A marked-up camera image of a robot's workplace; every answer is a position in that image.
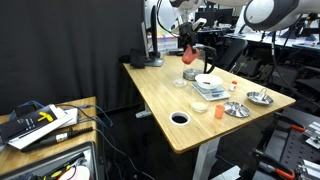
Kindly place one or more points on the red plastic cup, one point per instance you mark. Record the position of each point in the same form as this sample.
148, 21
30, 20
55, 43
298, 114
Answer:
190, 57

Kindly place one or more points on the black small box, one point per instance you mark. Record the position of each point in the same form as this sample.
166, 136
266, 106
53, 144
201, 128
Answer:
137, 59

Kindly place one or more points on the small white bottle red cap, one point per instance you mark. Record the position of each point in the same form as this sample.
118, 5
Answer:
233, 86

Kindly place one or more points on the white paper book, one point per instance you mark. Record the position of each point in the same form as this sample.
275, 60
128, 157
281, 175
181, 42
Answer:
66, 120

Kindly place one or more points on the black small desk device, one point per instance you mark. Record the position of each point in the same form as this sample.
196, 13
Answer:
176, 52

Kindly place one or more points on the grey tool case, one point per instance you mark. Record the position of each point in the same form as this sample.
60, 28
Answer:
94, 156

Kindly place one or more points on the small orange cup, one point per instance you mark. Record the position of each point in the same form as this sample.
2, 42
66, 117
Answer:
219, 112

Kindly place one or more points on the black handheld tool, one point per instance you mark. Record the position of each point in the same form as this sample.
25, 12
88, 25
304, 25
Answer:
43, 141

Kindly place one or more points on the metal block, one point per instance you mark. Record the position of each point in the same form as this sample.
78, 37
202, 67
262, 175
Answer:
310, 170
313, 140

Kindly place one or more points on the black curtain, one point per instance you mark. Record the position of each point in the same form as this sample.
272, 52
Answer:
66, 50

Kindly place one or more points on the black adapter box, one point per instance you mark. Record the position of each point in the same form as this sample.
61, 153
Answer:
25, 109

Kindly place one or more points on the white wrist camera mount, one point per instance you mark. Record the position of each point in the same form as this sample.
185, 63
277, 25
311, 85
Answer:
200, 25

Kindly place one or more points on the white kitchen scale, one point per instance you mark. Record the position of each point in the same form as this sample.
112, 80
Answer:
213, 95

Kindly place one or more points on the white bowl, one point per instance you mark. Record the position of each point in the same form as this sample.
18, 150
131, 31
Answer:
213, 80

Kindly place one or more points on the small clear glass dish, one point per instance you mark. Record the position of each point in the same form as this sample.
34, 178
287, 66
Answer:
180, 83

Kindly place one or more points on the dark red beans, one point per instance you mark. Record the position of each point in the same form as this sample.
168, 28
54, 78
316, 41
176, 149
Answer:
206, 82

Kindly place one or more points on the white printed cardboard box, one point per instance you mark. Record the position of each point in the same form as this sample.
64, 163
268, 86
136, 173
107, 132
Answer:
166, 43

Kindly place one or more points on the black perforated bench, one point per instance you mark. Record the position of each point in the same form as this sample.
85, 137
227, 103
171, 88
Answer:
293, 150

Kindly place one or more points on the black office chair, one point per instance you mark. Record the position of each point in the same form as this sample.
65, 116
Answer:
233, 53

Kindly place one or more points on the glass electric kettle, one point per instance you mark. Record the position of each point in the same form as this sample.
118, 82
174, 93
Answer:
191, 74

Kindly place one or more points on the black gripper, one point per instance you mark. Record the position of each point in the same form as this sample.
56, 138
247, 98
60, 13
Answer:
188, 33

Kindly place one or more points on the round fluted steel plate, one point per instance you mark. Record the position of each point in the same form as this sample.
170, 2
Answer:
236, 109

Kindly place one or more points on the white round disc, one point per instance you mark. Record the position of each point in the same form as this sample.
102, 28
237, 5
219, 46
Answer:
78, 173

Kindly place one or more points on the steel bowl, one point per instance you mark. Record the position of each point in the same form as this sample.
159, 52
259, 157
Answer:
255, 99

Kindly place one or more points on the black desk monitor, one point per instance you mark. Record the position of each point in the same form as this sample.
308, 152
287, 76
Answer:
153, 33

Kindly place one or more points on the white desk leg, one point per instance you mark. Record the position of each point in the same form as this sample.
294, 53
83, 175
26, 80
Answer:
143, 114
205, 160

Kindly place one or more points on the wooden side table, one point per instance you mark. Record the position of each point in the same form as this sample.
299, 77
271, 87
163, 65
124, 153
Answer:
85, 138

